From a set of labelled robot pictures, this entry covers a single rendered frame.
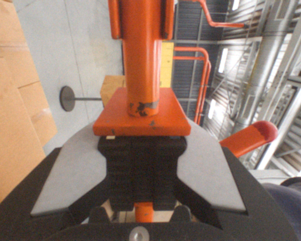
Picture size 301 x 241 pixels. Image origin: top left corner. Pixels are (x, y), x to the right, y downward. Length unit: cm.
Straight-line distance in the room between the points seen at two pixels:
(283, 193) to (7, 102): 58
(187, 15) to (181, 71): 343
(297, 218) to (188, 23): 1094
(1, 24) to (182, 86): 1076
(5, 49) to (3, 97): 64
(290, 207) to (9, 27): 122
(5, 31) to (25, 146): 72
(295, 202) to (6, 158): 56
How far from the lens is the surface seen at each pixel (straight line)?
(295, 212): 35
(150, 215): 18
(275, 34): 582
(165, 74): 755
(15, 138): 44
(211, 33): 1150
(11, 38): 108
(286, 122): 264
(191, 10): 1120
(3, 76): 42
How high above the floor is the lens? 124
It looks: 1 degrees up
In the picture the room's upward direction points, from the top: 90 degrees clockwise
